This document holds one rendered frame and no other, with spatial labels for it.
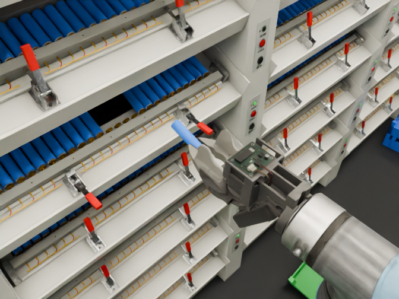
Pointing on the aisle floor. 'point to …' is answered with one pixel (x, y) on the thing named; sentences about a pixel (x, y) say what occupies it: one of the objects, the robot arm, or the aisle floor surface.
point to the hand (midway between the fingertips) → (199, 149)
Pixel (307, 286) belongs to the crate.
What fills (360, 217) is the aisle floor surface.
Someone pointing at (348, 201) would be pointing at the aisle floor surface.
